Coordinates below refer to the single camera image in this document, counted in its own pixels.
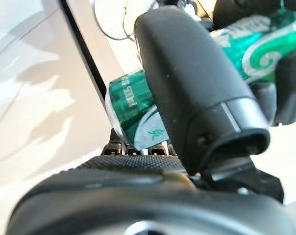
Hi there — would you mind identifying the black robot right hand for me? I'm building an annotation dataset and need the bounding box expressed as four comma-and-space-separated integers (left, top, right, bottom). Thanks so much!
5, 6, 295, 235

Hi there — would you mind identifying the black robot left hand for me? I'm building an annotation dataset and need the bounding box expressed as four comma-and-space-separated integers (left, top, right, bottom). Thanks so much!
211, 0, 296, 127

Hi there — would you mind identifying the green patterned drink can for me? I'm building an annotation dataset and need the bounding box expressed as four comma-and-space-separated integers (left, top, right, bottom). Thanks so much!
105, 7, 296, 151

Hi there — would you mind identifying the white counter cabinet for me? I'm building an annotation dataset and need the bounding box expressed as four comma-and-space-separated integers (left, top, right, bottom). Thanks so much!
0, 0, 144, 235

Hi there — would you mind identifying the thin black cable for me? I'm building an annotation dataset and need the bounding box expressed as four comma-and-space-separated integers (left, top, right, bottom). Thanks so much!
93, 0, 139, 42

